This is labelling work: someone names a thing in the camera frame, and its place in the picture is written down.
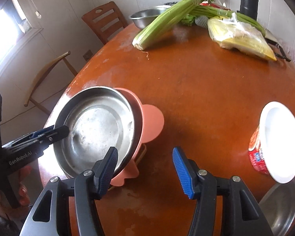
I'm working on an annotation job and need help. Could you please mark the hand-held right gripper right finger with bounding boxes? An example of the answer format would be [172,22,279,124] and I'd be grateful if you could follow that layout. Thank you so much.
[172,147,272,236]

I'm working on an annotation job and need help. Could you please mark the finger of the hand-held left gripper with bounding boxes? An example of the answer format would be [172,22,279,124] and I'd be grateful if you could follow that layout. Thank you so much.
[38,125,70,144]
[17,125,55,144]

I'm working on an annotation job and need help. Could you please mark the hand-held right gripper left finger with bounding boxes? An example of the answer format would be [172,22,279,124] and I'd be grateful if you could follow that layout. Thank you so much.
[20,147,119,236]

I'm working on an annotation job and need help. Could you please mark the shallow round steel pan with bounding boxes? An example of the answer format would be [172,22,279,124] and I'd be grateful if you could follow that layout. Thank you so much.
[53,86,136,179]

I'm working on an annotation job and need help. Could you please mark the stainless steel bowl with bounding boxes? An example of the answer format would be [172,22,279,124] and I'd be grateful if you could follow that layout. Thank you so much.
[258,177,295,236]

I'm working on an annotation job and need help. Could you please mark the person's left hand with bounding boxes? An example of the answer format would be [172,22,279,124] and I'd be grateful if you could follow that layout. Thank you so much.
[18,166,33,206]

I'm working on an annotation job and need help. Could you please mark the light wooden chair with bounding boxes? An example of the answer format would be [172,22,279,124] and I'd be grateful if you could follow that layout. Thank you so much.
[24,51,78,116]

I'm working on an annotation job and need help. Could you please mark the window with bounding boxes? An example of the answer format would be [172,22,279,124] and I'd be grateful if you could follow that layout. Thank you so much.
[0,0,43,79]

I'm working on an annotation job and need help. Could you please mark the brown wooden chair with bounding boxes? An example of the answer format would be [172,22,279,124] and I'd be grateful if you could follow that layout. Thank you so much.
[82,1,128,45]

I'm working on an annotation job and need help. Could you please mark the steel basin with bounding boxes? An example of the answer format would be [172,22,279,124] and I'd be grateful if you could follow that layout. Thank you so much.
[129,5,172,29]

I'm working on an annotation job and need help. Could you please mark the celery bunch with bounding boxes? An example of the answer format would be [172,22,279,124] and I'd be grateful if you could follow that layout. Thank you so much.
[132,0,212,50]

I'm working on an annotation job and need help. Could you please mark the bag of yellow corn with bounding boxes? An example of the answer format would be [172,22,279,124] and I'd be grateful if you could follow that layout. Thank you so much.
[207,16,277,62]

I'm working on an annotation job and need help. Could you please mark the grey foam net sleeve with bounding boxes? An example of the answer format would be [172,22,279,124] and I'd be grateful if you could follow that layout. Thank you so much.
[195,16,209,27]

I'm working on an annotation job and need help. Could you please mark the black peeler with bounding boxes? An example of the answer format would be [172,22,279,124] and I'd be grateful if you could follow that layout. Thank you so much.
[264,37,292,62]

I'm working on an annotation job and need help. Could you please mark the bundle of green stems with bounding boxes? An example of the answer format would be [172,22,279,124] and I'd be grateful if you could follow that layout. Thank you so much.
[189,4,266,36]

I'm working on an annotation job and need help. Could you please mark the black thermos bottle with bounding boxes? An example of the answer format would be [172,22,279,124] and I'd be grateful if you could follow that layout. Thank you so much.
[239,0,258,21]

